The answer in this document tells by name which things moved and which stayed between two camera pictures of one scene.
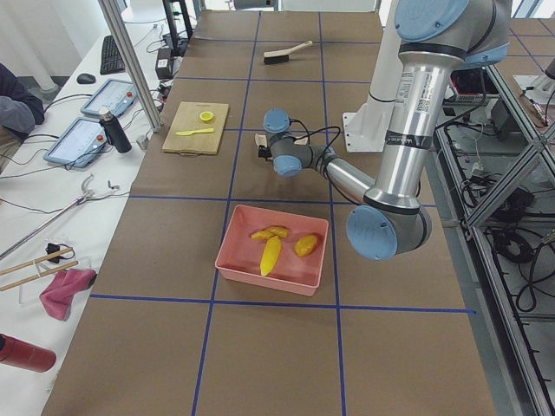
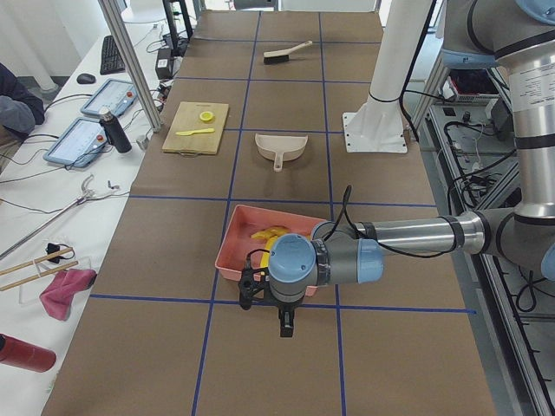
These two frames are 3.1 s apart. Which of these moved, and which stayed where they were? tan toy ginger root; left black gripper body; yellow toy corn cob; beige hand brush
Moved: left black gripper body
Stayed: beige hand brush; tan toy ginger root; yellow toy corn cob
